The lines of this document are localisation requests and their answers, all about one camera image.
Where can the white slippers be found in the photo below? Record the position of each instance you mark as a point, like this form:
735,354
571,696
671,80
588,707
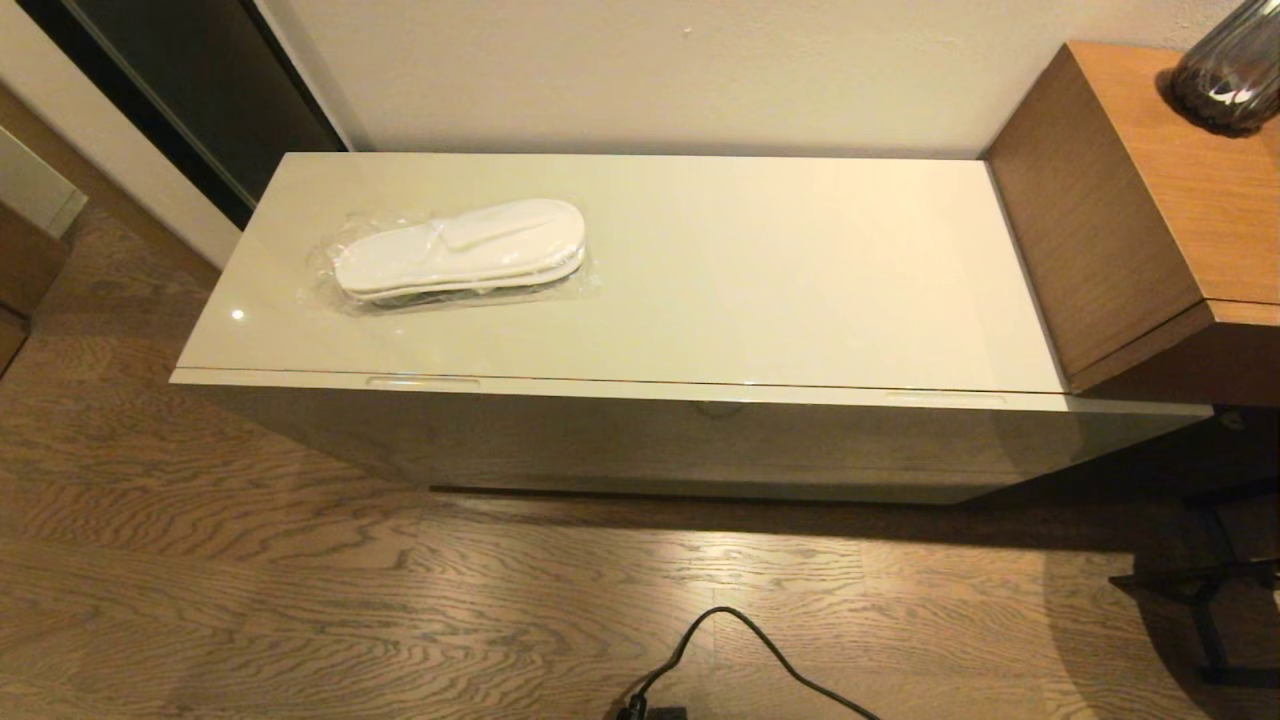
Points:
460,250

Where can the glossy white drawer cabinet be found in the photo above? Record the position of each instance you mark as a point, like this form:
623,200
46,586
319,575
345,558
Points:
750,260

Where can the dark sliding door panel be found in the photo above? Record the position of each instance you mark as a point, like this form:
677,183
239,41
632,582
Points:
200,90

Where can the brown wooden side table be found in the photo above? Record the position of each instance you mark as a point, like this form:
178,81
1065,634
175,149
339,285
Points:
1130,180

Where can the brown wooden furniture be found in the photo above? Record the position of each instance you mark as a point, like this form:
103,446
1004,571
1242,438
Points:
25,270

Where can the white flat panel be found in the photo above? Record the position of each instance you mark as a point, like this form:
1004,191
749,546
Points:
35,185

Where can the black metal stand legs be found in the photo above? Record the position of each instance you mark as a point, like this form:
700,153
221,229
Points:
1215,620

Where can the dark ribbed glass vase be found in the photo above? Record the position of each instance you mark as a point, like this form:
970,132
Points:
1230,70

